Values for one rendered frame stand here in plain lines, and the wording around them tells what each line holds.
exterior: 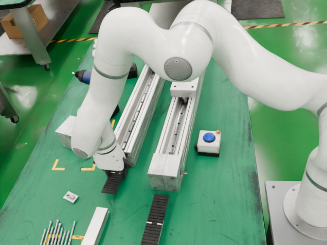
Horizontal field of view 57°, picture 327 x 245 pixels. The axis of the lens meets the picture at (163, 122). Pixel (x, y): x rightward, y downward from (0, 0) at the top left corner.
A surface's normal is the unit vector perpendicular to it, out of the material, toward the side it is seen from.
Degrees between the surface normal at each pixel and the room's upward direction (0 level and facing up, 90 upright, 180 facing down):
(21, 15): 90
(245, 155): 0
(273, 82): 62
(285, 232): 1
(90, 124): 54
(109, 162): 90
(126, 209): 0
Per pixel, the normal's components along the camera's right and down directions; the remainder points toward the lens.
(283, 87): 0.02, 0.28
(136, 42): -0.76, 0.35
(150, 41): -0.83, 0.07
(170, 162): -0.14, -0.71
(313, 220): -0.53, 0.64
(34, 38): -0.11, 0.70
